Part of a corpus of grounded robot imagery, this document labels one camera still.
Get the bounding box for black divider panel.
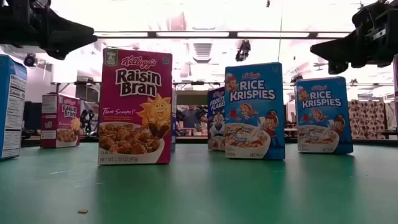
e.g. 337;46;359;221
23;101;43;131

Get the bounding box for blue Rice Krispies cereal box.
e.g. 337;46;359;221
224;62;286;161
294;76;354;156
0;54;28;161

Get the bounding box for pink Raisin Bran cereal box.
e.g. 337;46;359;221
39;92;81;149
97;47;174;166

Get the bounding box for black ceiling spotlight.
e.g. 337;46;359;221
23;53;37;68

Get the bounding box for black overhead camera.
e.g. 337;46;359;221
234;39;252;62

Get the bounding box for black aluminium table frame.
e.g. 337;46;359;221
20;135;398;147

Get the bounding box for thin hanging cable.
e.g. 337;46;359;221
277;0;284;63

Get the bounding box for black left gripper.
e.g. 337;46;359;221
0;0;98;61

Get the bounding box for person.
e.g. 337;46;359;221
91;103;100;133
179;105;208;130

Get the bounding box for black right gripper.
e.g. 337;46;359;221
310;0;398;75

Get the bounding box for black overhead frame bar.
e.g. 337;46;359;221
93;30;352;40

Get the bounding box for green table mat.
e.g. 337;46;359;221
0;142;398;224

